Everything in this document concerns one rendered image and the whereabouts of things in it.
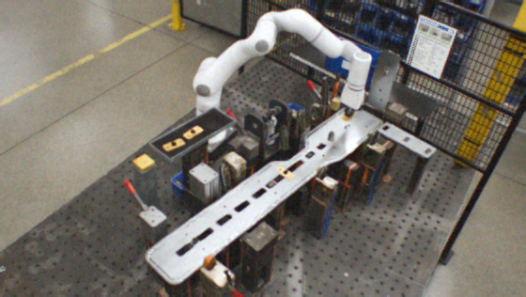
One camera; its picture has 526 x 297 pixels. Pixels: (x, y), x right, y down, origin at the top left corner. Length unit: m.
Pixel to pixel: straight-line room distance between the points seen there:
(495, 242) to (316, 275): 1.76
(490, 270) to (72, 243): 2.51
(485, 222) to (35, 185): 3.17
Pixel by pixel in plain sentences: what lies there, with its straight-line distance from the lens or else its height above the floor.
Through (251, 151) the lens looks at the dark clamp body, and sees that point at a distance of 2.08.
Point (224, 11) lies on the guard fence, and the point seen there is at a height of 0.38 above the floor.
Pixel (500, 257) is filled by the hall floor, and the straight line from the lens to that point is 3.51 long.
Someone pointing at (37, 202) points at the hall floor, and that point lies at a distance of 3.50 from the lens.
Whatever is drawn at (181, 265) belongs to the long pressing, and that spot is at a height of 1.00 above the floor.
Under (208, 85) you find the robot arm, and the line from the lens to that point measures 2.25.
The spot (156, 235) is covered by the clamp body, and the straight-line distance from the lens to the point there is 1.85.
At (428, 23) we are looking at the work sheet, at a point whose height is 1.42.
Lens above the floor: 2.45
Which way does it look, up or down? 41 degrees down
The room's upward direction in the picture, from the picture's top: 6 degrees clockwise
